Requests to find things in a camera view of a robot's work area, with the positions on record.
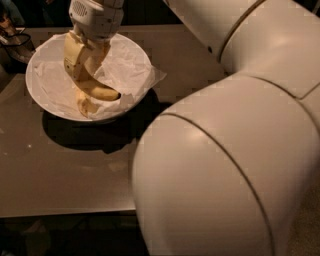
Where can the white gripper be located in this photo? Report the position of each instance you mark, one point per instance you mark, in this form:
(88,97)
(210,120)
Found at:
(95,20)

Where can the yellow banana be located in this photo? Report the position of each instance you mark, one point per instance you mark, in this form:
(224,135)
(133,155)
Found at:
(97,90)
(84,104)

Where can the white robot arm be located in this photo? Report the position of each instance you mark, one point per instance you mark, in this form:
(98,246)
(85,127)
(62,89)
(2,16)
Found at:
(222,171)

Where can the white bowl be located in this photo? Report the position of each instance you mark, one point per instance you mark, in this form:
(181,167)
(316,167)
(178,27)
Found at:
(40,93)

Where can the white paper liner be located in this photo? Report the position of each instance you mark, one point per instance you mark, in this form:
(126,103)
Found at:
(126,70)

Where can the brown object at table corner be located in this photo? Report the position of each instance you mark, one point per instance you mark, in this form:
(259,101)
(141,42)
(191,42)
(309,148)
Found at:
(18,45)

